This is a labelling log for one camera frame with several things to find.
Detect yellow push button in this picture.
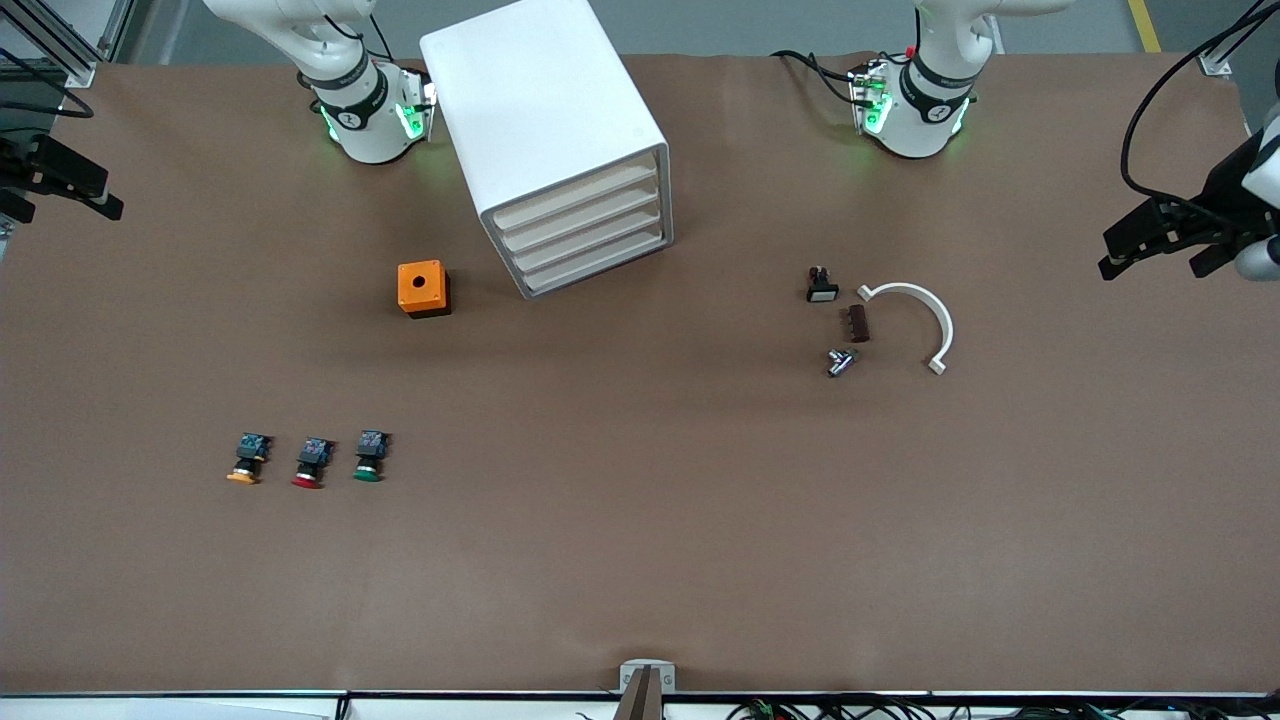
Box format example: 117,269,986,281
226,432,274,487

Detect grey plastic tray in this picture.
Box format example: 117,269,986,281
490,155,661,233

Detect red push button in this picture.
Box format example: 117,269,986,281
291,436,336,491

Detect green push button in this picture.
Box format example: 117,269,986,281
352,429,392,484

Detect brown table cover sheet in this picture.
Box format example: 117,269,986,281
0,50,1280,696

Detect aluminium frame profile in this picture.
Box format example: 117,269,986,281
1198,0,1280,76
0,0,136,89

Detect white curved bracket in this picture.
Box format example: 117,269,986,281
857,282,955,376

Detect orange button enclosure box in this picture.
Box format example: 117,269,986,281
397,260,452,320

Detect black arm base cable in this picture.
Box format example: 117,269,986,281
770,48,863,106

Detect white table edge rail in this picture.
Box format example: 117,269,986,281
0,688,1280,720

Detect tangled black cables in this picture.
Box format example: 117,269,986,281
725,695,1280,720

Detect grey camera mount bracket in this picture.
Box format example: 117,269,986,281
612,659,678,720

